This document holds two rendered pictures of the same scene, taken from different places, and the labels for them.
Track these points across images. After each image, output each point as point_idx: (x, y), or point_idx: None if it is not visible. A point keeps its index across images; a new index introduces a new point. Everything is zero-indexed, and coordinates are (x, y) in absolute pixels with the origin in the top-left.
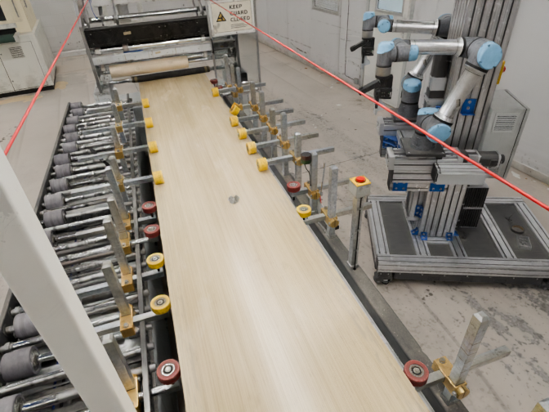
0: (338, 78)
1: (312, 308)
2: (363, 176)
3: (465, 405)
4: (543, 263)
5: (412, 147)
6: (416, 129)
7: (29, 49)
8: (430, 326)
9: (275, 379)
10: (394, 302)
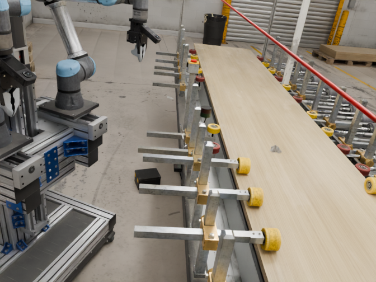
0: None
1: (231, 94)
2: (189, 62)
3: (127, 168)
4: None
5: (84, 103)
6: (79, 87)
7: None
8: (103, 198)
9: (253, 87)
10: None
